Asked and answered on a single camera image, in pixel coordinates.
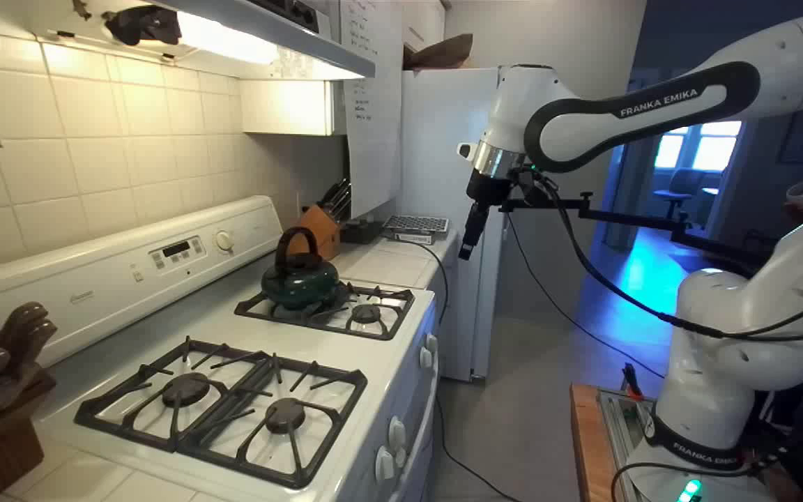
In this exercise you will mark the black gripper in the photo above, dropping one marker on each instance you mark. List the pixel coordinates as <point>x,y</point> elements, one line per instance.
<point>484,192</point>

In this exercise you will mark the white stove knob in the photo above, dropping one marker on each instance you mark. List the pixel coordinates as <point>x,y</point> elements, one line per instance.
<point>397,435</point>
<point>382,463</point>
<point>428,354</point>

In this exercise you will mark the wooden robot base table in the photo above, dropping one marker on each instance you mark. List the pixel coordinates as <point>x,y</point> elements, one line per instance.
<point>592,448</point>

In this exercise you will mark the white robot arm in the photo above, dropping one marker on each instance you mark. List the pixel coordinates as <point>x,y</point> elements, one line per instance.
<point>733,336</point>

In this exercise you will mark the white gas stove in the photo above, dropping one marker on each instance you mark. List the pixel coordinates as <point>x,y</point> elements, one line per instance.
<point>132,297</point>

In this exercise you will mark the white refrigerator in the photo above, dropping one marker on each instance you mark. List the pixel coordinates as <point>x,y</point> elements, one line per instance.
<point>445,109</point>

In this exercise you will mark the far wooden knife block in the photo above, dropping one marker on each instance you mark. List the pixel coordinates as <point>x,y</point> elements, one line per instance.
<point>327,216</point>

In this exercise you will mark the rear black burner grate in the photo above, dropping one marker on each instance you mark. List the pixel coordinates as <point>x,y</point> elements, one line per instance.
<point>359,311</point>

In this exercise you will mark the black burner grate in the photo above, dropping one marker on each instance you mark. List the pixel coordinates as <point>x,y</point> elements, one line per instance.
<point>247,411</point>
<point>359,311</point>

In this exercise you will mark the dark green kettle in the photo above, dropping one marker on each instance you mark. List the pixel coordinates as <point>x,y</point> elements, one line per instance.
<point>298,276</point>

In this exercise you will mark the range hood with light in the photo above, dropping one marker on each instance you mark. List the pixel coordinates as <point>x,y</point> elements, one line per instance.
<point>262,40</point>

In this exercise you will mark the front black burner grate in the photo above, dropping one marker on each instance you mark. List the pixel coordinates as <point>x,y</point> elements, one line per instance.
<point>247,411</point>

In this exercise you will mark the black camera on hood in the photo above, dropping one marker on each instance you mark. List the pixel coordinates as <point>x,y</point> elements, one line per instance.
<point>136,22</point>

